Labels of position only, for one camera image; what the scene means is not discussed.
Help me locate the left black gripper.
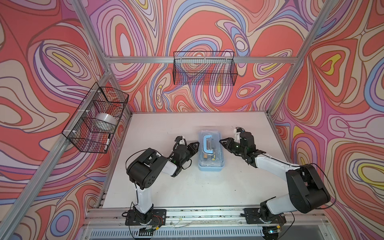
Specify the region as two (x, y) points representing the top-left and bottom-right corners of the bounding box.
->
(179, 142), (201, 169)

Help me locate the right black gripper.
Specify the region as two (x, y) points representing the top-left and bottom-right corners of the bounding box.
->
(218, 137), (246, 156)

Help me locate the clear tool box lid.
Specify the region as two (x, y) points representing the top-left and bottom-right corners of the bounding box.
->
(198, 130), (225, 172)

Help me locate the blue plastic tool box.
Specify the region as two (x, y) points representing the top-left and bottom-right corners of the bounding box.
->
(198, 141), (225, 172)

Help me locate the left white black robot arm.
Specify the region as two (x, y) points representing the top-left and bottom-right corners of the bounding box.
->
(126, 141), (200, 222)

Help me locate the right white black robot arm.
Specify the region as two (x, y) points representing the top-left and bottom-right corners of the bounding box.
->
(219, 131), (331, 223)

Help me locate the marker pen in basket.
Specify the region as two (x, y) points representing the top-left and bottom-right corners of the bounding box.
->
(104, 134), (111, 152)

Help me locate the grey tape roll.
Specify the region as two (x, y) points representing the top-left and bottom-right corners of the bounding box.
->
(94, 113), (117, 133)

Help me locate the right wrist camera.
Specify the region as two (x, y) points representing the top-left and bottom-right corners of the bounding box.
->
(234, 127), (245, 143)

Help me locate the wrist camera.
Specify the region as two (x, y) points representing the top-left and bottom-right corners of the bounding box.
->
(175, 136), (186, 145)
(234, 127), (245, 143)

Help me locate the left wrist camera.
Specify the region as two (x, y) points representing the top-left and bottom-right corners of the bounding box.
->
(175, 136), (186, 145)

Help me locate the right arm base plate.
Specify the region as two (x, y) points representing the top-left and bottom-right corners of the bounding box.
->
(240, 208), (287, 225)

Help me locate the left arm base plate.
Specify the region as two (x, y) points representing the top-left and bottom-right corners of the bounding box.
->
(122, 209), (167, 227)

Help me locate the black wire basket at back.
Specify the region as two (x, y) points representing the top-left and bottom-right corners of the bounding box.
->
(173, 50), (238, 86)

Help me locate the black wire basket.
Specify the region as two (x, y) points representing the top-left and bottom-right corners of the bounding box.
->
(173, 50), (238, 86)
(62, 83), (129, 154)

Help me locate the aluminium front rail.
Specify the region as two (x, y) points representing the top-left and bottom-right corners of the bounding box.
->
(83, 206), (331, 228)

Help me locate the black wire basket on left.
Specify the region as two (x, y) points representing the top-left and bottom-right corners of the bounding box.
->
(62, 83), (129, 154)

